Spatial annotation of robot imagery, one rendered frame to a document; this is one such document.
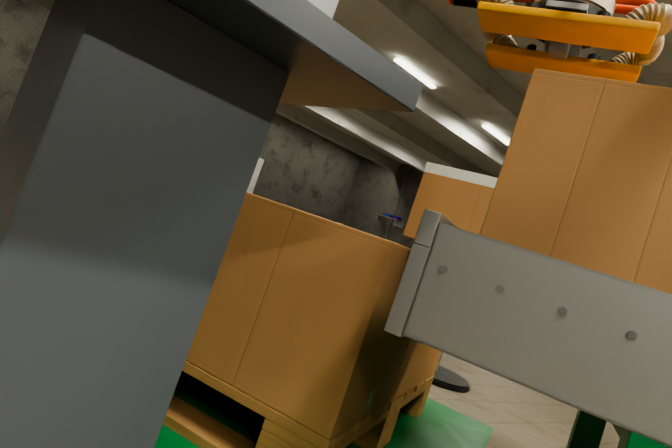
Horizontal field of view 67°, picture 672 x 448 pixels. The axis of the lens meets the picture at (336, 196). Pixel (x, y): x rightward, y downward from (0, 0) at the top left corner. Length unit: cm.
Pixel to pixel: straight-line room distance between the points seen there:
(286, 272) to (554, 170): 57
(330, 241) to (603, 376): 54
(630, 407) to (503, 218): 37
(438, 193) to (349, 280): 162
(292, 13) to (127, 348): 44
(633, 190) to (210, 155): 70
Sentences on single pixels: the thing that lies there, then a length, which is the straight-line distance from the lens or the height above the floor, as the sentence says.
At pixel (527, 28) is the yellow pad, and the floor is 106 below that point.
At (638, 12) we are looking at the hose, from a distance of 119.
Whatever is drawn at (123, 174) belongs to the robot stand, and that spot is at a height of 51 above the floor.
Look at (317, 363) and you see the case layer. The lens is 107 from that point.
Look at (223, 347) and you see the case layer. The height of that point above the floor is 21.
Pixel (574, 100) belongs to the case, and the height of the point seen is 90.
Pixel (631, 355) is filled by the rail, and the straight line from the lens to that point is 83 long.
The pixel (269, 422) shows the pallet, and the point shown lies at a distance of 113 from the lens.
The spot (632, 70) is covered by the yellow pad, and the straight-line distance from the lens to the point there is 131.
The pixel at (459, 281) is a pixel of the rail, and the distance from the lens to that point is 83.
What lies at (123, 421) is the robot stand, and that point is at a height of 22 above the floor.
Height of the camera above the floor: 53
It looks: 4 degrees up
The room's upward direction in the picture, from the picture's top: 19 degrees clockwise
